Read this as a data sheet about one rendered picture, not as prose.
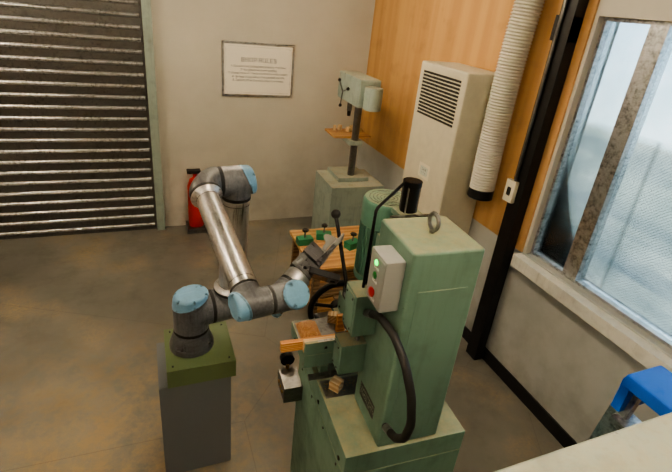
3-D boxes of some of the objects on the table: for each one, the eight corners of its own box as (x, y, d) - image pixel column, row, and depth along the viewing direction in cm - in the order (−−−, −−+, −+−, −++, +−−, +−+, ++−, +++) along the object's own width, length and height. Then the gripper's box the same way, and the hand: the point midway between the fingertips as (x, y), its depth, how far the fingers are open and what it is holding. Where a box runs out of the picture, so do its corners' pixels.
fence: (444, 333, 190) (446, 322, 188) (446, 335, 189) (449, 324, 187) (303, 353, 171) (304, 341, 169) (304, 356, 170) (305, 344, 167)
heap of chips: (314, 320, 189) (315, 315, 188) (323, 340, 179) (324, 334, 177) (294, 323, 186) (295, 317, 185) (302, 343, 176) (302, 337, 175)
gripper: (295, 255, 152) (332, 218, 162) (284, 273, 170) (319, 239, 179) (314, 273, 152) (350, 234, 161) (302, 289, 169) (335, 253, 179)
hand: (340, 241), depth 170 cm, fingers open, 14 cm apart
